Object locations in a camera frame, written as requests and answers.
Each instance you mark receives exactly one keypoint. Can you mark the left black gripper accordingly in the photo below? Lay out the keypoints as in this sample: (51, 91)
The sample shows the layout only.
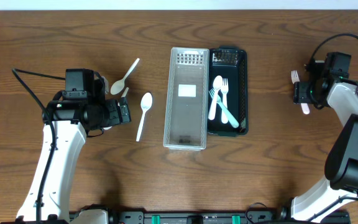
(124, 112)

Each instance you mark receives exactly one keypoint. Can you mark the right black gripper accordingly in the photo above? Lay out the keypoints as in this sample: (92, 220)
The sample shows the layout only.
(301, 93)

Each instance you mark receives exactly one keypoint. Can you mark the white spoon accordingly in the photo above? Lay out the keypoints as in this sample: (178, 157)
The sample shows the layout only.
(119, 85)
(217, 84)
(146, 104)

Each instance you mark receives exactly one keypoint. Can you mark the pink plastic fork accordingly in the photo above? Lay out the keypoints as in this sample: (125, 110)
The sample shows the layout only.
(295, 78)

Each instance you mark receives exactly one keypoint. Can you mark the pale green plastic fork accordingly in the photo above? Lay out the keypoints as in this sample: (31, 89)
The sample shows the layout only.
(231, 119)

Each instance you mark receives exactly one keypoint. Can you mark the white plastic fork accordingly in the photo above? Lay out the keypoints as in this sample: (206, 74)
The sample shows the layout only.
(224, 91)

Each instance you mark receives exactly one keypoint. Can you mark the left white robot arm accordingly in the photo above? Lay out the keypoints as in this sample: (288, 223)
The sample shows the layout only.
(55, 195)

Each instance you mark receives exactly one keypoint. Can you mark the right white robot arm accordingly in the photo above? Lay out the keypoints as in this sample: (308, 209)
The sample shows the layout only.
(339, 185)

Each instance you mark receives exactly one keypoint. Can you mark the clear plastic basket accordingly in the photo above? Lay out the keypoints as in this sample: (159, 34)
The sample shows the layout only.
(187, 99)

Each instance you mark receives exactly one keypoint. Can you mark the black plastic basket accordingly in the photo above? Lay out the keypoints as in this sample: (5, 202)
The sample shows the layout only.
(230, 63)

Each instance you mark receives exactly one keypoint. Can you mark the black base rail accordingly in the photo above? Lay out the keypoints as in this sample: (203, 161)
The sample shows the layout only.
(253, 215)

